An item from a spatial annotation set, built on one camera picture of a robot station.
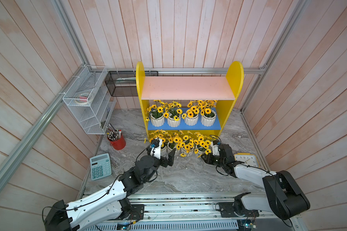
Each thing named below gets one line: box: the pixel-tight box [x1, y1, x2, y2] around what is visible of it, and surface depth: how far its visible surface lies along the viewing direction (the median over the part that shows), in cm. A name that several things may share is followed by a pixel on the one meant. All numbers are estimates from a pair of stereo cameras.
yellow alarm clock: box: [233, 152, 261, 168], surface depth 92 cm
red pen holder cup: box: [105, 123, 127, 151], surface depth 94 cm
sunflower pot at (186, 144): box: [176, 130, 195, 158], surface depth 87 cm
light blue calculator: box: [89, 153, 112, 181], surface depth 90 cm
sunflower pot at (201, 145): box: [193, 131, 212, 158], surface depth 87 cm
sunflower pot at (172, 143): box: [166, 135, 182, 155], surface depth 87 cm
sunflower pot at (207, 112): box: [198, 100, 218, 127], surface depth 90 cm
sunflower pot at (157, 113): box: [145, 99, 165, 128], surface depth 90 cm
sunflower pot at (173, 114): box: [163, 101, 184, 128], surface depth 88 cm
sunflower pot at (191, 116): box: [181, 100, 201, 127], surface depth 85 cm
